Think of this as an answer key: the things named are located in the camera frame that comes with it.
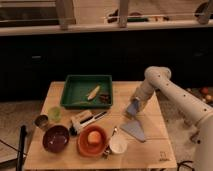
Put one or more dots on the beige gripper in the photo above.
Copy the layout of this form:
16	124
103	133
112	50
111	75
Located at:
142	103

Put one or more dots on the blue sponge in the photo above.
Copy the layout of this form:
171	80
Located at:
132	108

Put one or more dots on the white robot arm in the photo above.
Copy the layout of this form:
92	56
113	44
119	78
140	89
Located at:
200	114

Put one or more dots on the white paper cup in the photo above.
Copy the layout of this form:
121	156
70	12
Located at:
118	144

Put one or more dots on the green plastic cup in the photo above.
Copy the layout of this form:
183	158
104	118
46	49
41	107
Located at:
54	114

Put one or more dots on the small metal cup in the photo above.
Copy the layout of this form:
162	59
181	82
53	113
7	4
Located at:
42	122

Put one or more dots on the grey folded cloth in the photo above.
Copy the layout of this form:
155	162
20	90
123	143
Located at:
134	129

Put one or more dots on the dark brown toy item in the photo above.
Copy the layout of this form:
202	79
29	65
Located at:
105	98

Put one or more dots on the orange fruit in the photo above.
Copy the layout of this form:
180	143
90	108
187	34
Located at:
94	137

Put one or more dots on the orange bowl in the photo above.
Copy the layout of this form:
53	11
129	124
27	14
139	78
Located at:
92	150

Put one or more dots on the green plastic tray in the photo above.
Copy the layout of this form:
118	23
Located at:
77	88

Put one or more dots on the purple bowl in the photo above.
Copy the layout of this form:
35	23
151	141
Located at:
56	139

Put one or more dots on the black pole stand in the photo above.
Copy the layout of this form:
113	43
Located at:
20	153

